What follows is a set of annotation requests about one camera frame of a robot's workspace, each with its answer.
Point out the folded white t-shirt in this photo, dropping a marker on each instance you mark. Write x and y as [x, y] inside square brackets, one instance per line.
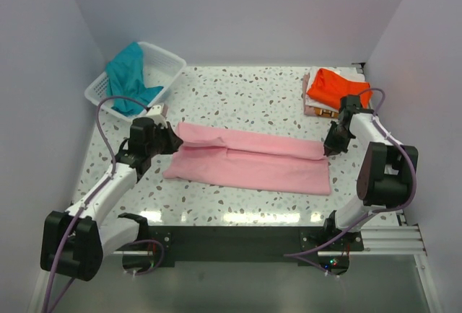
[347, 73]

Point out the folded patterned orange garment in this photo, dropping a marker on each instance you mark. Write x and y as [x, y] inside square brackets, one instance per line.
[326, 113]

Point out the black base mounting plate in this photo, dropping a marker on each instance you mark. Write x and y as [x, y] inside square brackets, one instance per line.
[224, 244]

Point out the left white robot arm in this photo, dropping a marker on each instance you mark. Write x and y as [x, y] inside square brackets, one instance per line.
[75, 242]

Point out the teal t-shirt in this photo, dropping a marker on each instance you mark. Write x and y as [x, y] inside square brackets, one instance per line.
[126, 76]

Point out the white plastic basket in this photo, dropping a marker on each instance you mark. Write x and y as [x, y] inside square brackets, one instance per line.
[161, 68]

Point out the folded orange t-shirt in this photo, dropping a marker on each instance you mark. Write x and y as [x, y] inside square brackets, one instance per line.
[328, 88]

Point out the aluminium frame rail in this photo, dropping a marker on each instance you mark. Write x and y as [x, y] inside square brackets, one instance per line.
[391, 234]

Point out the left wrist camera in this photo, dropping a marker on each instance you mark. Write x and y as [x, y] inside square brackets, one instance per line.
[158, 114]

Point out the pink t-shirt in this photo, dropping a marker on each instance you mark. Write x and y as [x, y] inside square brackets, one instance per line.
[249, 160]

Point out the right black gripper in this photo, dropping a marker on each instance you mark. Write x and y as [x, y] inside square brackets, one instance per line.
[330, 147]

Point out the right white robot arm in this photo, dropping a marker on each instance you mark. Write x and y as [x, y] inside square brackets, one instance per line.
[387, 180]

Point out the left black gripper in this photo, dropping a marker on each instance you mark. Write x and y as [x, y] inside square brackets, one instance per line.
[174, 141]

